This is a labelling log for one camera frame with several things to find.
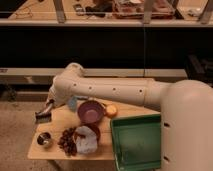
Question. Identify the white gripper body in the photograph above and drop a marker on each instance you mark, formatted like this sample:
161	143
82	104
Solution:
50	103

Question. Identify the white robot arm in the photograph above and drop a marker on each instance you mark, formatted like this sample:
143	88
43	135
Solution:
186	111

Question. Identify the small metal cup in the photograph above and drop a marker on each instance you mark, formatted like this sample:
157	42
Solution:
44	139

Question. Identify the blue sponge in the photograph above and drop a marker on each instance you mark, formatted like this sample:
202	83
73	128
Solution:
82	97

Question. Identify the wooden table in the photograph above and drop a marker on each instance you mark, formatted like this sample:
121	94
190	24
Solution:
63	118

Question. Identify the purple plastic bowl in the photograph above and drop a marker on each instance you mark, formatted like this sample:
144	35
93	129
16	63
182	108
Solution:
90	111

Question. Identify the bunch of dark grapes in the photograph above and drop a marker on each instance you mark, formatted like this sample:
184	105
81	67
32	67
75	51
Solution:
66	142

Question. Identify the dark red bowl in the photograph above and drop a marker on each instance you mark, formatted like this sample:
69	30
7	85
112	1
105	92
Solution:
94	127

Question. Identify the light blue cloth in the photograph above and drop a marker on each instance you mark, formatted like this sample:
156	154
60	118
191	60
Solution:
89	143

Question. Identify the yellow orange fruit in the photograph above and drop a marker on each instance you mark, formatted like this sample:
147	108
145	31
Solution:
111	111

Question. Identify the green plastic tray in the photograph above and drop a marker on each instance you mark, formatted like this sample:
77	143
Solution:
136	142

